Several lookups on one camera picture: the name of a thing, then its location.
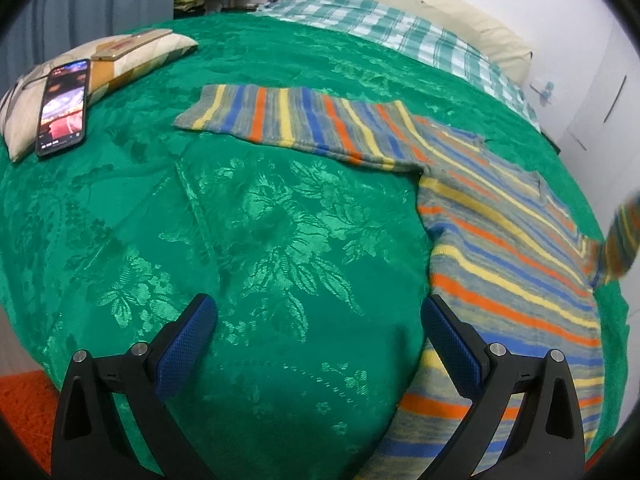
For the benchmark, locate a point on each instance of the striped knitted sweater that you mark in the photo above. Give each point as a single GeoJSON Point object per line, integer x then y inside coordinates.
{"type": "Point", "coordinates": [500, 240]}

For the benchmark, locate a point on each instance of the yellow-green clothes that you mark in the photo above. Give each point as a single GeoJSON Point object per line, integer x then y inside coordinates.
{"type": "Point", "coordinates": [186, 1]}

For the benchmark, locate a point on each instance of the beige patterned pillow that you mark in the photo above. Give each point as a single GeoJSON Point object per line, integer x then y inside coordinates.
{"type": "Point", "coordinates": [130, 62]}

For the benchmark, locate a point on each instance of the white wall socket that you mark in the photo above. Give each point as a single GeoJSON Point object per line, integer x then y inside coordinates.
{"type": "Point", "coordinates": [544, 91]}

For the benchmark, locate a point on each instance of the orange rug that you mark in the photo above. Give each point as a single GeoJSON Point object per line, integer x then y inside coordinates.
{"type": "Point", "coordinates": [25, 410]}

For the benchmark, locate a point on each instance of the green floral bedspread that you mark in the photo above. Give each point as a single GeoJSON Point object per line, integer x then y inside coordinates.
{"type": "Point", "coordinates": [250, 210]}

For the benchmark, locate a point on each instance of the dark wooden nightstand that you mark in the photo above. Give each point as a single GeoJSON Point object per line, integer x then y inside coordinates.
{"type": "Point", "coordinates": [551, 141]}

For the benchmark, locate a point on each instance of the beige patterned phone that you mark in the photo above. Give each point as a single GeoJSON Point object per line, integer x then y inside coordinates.
{"type": "Point", "coordinates": [132, 44]}

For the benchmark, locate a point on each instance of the blue-grey curtain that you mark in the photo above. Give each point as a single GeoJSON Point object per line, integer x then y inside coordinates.
{"type": "Point", "coordinates": [75, 10]}

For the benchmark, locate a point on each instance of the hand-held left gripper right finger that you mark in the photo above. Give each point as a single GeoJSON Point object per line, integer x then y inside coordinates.
{"type": "Point", "coordinates": [452, 345]}

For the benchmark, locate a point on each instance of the white wardrobe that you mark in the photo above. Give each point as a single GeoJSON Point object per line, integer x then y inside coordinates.
{"type": "Point", "coordinates": [600, 60]}

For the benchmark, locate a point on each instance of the green checked bed sheet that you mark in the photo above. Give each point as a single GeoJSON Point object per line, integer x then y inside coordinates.
{"type": "Point", "coordinates": [400, 30]}

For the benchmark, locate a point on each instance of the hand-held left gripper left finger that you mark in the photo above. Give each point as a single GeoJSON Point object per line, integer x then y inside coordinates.
{"type": "Point", "coordinates": [185, 345]}

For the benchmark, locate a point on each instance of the black smartphone with lit screen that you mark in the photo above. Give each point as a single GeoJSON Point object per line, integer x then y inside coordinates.
{"type": "Point", "coordinates": [62, 110]}

